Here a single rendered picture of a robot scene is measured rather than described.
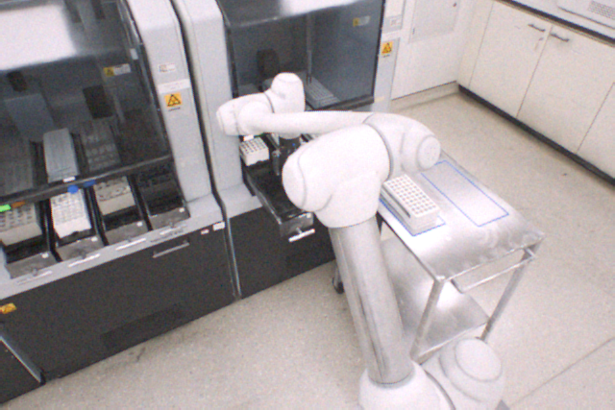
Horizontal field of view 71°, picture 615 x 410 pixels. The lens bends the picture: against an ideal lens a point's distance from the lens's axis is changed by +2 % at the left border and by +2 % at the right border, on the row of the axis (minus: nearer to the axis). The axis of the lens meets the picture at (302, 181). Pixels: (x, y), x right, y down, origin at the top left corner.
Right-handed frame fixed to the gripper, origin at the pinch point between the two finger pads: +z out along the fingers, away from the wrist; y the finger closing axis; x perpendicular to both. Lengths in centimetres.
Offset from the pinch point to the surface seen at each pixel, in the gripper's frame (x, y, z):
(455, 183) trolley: 27, -58, 6
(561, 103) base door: -37, -225, 51
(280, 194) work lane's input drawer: -0.9, 4.1, 7.6
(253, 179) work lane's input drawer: -13.7, 9.9, 7.3
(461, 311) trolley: 51, -56, 60
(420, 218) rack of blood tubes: 38.7, -29.8, 0.7
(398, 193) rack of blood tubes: 25.4, -30.7, 0.5
